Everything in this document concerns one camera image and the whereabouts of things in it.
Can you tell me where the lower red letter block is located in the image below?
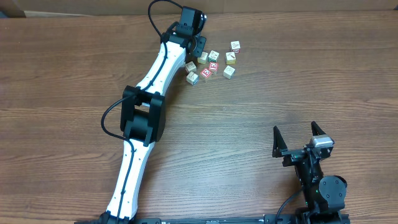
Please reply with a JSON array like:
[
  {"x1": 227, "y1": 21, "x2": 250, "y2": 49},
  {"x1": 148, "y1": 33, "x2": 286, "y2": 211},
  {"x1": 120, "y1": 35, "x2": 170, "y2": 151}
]
[{"x1": 200, "y1": 68, "x2": 213, "y2": 82}]

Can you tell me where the pretzel picture block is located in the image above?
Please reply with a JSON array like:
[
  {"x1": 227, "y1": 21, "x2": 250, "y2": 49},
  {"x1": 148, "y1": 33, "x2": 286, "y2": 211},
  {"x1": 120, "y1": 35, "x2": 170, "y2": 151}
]
[{"x1": 223, "y1": 65, "x2": 236, "y2": 79}]

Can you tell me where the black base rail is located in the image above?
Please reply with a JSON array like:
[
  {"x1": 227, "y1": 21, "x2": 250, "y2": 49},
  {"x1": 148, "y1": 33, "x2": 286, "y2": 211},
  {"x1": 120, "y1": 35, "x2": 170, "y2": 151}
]
[{"x1": 74, "y1": 213, "x2": 351, "y2": 224}]

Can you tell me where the snail picture block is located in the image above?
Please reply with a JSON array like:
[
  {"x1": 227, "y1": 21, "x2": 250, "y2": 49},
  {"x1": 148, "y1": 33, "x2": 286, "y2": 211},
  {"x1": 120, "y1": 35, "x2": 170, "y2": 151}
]
[{"x1": 185, "y1": 61, "x2": 197, "y2": 73}]

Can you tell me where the blue sided picture block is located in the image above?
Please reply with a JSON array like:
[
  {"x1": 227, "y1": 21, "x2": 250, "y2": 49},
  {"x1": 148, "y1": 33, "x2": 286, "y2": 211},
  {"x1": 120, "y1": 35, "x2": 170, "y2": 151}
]
[{"x1": 186, "y1": 72, "x2": 199, "y2": 86}]

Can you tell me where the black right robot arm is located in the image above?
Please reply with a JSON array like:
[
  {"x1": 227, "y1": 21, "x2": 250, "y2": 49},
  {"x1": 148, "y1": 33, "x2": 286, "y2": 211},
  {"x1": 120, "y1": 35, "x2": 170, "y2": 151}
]
[{"x1": 272, "y1": 121, "x2": 350, "y2": 224}]

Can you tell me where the hammer picture yellow block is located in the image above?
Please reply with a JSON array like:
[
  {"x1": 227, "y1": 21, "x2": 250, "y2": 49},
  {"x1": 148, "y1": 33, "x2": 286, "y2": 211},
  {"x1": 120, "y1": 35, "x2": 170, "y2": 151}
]
[{"x1": 225, "y1": 52, "x2": 236, "y2": 65}]

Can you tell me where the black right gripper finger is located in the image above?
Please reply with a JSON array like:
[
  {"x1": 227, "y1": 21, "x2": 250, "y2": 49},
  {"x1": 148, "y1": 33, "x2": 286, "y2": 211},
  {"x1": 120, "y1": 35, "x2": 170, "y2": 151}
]
[
  {"x1": 311, "y1": 121, "x2": 325, "y2": 136},
  {"x1": 272, "y1": 126, "x2": 288, "y2": 152}
]

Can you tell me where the upper red letter block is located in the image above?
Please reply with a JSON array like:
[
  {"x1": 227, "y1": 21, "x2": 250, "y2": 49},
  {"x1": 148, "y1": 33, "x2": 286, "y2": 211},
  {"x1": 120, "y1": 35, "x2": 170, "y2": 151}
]
[{"x1": 208, "y1": 62, "x2": 219, "y2": 74}]

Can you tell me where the turtle picture block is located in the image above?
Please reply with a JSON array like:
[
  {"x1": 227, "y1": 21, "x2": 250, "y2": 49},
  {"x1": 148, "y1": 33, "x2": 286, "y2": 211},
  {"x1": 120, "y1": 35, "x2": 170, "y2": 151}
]
[{"x1": 197, "y1": 52, "x2": 208, "y2": 64}]

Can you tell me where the red letter block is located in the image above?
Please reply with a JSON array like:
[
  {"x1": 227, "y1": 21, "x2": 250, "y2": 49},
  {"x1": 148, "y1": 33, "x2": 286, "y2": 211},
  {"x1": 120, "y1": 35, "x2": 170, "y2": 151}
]
[
  {"x1": 200, "y1": 68, "x2": 213, "y2": 82},
  {"x1": 208, "y1": 62, "x2": 219, "y2": 74}
]

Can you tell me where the tree picture red block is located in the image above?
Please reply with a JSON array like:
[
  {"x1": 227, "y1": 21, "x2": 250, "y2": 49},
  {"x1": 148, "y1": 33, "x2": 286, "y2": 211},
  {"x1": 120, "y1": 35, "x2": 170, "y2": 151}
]
[{"x1": 231, "y1": 40, "x2": 241, "y2": 54}]

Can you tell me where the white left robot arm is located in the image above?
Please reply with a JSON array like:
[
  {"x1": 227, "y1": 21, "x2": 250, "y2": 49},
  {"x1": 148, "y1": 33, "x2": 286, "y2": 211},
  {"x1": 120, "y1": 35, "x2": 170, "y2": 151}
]
[{"x1": 98, "y1": 6, "x2": 206, "y2": 224}]

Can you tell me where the dog picture green block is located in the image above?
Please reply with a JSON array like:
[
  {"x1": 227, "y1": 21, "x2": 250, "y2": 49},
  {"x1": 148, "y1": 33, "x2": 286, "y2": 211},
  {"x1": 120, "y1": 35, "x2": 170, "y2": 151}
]
[{"x1": 208, "y1": 50, "x2": 220, "y2": 62}]

